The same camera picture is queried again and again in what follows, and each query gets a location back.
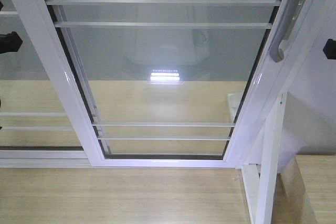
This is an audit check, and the white sliding glass door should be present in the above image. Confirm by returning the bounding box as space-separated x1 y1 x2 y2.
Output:
0 0 326 169

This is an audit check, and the grey door handle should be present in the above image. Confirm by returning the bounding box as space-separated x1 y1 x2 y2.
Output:
268 0 300 62

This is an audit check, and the light wooden box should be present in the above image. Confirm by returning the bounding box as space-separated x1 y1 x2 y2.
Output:
280 155 335 223

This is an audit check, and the fixed white glass panel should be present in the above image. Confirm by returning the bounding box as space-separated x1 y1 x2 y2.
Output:
1 0 94 167

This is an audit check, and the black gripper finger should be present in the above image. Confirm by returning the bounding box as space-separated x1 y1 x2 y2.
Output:
323 39 336 60
0 31 23 54

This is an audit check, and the plywood base platform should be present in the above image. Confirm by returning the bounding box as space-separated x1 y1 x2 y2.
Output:
0 79 336 224

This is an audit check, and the white triangular support brace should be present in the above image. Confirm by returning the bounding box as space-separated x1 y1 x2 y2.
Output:
241 92 287 223

